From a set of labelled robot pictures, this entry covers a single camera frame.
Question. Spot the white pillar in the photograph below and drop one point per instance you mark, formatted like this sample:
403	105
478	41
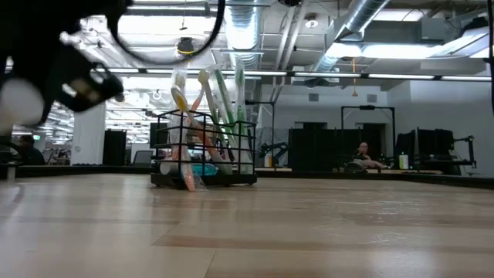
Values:
88	135

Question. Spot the black mesh toothbrush holder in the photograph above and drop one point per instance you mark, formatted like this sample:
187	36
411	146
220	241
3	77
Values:
204	179

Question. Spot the black ceiling dome camera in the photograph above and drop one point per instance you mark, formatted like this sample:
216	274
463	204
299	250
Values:
185	45

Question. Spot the round ceiling fixture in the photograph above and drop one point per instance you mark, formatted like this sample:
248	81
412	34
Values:
311	22

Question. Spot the grey office chair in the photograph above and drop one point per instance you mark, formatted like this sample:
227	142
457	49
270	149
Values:
143	157

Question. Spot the person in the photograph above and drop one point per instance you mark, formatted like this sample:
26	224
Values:
364	156
29	152

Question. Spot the background black robot arm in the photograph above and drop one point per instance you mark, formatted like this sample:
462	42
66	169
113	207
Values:
276	148

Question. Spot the grey wall vent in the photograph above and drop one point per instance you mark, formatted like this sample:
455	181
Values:
313	97
371	98

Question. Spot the ribbed silver ventilation duct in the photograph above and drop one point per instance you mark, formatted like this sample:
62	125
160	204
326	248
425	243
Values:
243	31

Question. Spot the ceiling light strip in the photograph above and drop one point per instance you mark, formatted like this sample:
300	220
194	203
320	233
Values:
266	73
123	70
328	74
467	78
401	76

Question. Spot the black aluminium rig frame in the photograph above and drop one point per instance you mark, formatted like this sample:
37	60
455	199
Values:
386	176

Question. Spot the white canister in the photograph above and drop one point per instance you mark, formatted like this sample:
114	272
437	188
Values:
403	162

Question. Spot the grey ceiling air unit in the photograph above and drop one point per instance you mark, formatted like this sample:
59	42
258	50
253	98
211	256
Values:
442	30

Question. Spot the black monitor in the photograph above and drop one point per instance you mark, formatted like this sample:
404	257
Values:
159	135

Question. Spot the black partition wall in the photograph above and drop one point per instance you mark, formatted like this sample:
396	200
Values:
316	150

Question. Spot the black cabinet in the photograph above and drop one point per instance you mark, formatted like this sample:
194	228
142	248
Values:
114	147

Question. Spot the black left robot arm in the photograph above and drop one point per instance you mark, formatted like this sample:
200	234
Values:
34	31

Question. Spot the large silver ventilation duct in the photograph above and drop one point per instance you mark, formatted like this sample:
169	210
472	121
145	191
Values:
359	15

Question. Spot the yellow hanging pendant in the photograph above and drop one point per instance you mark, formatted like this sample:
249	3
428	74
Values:
354	92

